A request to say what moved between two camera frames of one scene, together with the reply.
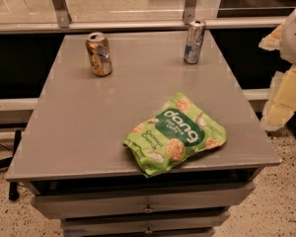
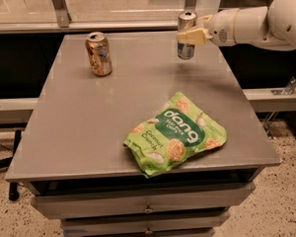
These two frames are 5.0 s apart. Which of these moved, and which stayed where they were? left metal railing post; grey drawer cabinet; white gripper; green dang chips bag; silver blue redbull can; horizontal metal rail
Moved: white gripper; silver blue redbull can
Stayed: horizontal metal rail; green dang chips bag; left metal railing post; grey drawer cabinet
